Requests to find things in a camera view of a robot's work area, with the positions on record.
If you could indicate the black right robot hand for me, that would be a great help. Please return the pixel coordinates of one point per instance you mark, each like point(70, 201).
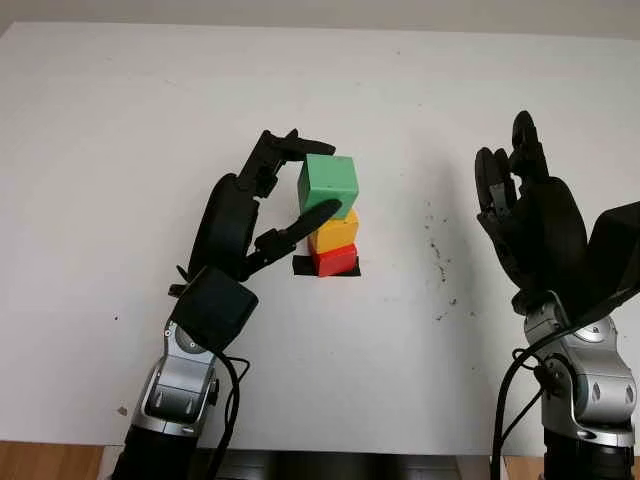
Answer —
point(545, 235)

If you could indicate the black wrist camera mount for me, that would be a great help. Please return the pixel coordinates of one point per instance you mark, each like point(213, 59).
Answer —
point(615, 250)
point(215, 310)

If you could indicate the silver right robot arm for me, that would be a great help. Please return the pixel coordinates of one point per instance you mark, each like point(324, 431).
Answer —
point(595, 380)

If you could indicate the green cube block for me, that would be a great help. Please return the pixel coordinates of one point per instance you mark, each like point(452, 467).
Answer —
point(330, 180)

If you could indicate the red cube block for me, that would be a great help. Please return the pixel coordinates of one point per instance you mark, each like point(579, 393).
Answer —
point(340, 260)

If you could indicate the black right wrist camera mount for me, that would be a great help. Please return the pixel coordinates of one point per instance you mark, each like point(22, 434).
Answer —
point(615, 250)

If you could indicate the yellow cube block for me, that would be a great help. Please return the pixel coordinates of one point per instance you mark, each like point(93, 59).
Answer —
point(337, 232)

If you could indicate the dark robot torso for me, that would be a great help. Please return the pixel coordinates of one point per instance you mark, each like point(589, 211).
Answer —
point(350, 465)

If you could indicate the black tape strip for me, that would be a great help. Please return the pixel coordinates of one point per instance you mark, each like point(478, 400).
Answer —
point(300, 267)

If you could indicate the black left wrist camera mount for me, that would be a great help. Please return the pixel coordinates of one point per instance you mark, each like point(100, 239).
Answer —
point(215, 310)

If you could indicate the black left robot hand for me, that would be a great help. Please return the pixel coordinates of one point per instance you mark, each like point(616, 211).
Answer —
point(225, 225)

